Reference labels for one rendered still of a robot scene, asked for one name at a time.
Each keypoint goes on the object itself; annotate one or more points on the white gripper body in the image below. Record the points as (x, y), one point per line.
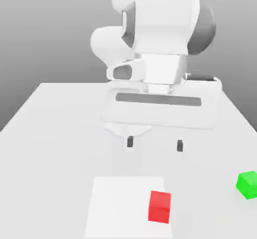
(160, 114)

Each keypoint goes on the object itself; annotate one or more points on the small red cube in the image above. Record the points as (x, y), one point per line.
(159, 207)

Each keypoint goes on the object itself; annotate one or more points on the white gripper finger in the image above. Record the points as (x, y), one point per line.
(128, 131)
(180, 145)

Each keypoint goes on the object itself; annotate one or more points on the small green cube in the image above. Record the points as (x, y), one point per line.
(248, 184)

